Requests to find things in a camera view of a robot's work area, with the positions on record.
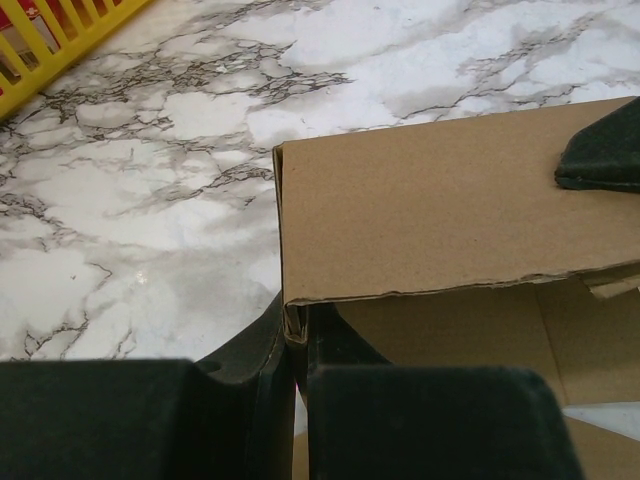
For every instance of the brown cardboard box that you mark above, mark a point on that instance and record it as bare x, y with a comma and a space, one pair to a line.
450, 244

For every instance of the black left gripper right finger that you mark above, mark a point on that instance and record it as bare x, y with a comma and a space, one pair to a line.
371, 419

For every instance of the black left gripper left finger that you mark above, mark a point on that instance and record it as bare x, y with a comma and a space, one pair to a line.
229, 415

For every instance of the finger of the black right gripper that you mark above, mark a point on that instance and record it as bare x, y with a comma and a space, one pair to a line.
604, 155

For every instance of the yellow plastic shopping basket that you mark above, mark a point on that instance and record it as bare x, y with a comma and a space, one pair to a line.
40, 40

